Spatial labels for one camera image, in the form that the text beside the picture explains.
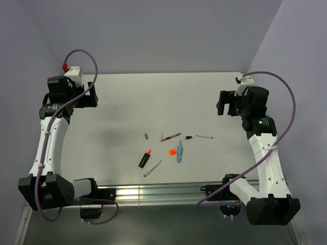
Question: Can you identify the blue highlighter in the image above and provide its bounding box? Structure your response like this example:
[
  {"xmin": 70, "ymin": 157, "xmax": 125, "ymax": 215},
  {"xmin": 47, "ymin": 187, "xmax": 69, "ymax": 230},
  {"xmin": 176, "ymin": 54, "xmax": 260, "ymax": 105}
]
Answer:
[{"xmin": 176, "ymin": 141, "xmax": 183, "ymax": 163}]

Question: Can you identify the orange highlighter cap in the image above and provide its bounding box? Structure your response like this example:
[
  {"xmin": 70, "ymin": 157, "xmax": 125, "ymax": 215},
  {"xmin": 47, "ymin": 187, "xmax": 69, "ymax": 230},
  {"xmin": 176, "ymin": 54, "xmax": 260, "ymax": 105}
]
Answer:
[{"xmin": 169, "ymin": 149, "xmax": 176, "ymax": 156}]

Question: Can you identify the black orange highlighter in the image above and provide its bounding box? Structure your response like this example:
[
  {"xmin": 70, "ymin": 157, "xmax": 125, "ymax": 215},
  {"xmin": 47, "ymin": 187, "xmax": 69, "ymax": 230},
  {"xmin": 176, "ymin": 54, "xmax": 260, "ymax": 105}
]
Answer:
[{"xmin": 138, "ymin": 150, "xmax": 151, "ymax": 168}]

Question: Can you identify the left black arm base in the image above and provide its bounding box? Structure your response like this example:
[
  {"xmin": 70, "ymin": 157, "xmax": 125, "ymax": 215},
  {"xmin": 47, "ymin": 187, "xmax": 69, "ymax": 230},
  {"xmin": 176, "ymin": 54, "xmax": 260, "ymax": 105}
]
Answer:
[{"xmin": 74, "ymin": 188, "xmax": 119, "ymax": 225}]

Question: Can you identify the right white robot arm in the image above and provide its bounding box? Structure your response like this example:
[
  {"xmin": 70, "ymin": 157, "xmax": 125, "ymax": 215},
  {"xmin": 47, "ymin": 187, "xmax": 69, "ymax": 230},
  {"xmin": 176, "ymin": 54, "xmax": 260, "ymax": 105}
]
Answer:
[{"xmin": 217, "ymin": 86, "xmax": 300, "ymax": 226}]

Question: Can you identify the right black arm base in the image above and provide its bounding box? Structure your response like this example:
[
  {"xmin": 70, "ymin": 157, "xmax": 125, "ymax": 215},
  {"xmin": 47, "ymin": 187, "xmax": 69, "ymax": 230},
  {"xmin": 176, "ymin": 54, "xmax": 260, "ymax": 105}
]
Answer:
[{"xmin": 200, "ymin": 174, "xmax": 246, "ymax": 217}]

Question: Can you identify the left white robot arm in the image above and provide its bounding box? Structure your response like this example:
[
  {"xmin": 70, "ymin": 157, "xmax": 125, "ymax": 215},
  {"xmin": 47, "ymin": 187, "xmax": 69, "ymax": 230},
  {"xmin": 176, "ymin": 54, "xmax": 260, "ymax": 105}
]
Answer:
[{"xmin": 18, "ymin": 76, "xmax": 100, "ymax": 211}]

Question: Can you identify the white black pen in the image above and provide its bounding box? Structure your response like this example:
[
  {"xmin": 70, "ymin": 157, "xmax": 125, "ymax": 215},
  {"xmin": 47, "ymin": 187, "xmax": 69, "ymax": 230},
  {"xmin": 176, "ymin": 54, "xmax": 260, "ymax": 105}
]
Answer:
[{"xmin": 196, "ymin": 135, "xmax": 213, "ymax": 139}]

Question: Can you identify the red pen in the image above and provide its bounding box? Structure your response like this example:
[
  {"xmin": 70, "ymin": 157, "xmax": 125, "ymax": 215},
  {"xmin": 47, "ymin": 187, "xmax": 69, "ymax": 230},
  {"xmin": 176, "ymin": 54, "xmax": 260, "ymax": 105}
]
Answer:
[{"xmin": 160, "ymin": 133, "xmax": 181, "ymax": 142}]

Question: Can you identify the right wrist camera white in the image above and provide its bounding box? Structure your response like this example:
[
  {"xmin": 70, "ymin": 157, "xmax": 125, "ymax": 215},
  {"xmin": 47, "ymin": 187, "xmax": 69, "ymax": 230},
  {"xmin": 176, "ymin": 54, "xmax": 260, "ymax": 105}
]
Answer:
[{"xmin": 234, "ymin": 74, "xmax": 255, "ymax": 96}]

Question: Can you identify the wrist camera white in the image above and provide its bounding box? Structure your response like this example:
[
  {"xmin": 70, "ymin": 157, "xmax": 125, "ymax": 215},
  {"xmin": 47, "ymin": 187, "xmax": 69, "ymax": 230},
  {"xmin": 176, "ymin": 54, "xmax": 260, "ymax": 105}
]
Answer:
[
  {"xmin": 234, "ymin": 74, "xmax": 255, "ymax": 96},
  {"xmin": 64, "ymin": 66, "xmax": 83, "ymax": 86}
]

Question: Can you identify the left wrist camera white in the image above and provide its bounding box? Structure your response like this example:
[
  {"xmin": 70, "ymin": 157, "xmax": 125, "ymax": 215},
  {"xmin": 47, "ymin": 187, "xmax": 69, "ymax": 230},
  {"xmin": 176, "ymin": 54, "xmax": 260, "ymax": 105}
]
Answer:
[{"xmin": 64, "ymin": 66, "xmax": 83, "ymax": 86}]

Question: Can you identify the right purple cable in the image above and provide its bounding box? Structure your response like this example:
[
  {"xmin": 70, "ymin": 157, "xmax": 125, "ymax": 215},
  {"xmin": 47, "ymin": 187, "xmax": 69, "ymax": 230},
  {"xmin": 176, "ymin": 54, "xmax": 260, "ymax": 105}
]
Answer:
[{"xmin": 196, "ymin": 71, "xmax": 296, "ymax": 218}]

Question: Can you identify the aluminium rail frame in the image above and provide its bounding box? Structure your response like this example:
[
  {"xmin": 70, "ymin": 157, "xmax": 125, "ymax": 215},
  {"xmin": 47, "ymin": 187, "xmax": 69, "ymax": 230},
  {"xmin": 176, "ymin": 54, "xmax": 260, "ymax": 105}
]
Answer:
[{"xmin": 14, "ymin": 183, "xmax": 307, "ymax": 244}]

